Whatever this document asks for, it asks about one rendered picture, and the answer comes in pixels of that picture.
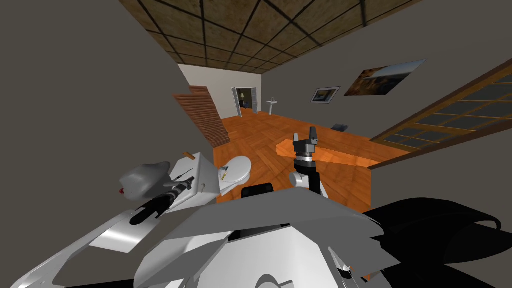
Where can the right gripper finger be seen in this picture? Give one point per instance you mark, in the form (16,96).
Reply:
(296,138)
(313,135)

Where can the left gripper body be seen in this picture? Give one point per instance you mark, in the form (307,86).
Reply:
(190,183)

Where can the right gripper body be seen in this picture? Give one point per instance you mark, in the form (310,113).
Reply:
(305,147)

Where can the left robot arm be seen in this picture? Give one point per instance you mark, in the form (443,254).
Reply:
(154,206)

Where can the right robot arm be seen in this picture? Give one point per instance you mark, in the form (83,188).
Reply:
(420,232)

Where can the small orange block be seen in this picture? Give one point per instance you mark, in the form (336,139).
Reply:
(189,155)

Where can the small grey floor mat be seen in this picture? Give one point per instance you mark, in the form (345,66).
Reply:
(340,127)

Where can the orange wooden low block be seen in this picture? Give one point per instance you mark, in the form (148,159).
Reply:
(340,156)

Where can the white toilet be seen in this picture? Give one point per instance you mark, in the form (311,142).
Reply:
(236,170)

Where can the white double door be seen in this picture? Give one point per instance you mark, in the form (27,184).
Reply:
(244,102)

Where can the brown slatted panel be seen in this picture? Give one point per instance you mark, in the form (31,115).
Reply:
(206,118)

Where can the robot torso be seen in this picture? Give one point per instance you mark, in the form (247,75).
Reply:
(256,256)

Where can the wooden framed window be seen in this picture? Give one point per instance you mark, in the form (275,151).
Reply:
(452,116)

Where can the white pedestal sink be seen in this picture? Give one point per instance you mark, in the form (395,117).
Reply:
(272,104)

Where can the small framed wall picture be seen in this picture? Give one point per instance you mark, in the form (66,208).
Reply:
(325,95)

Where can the large landscape wall picture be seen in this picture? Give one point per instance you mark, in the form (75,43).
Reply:
(384,79)

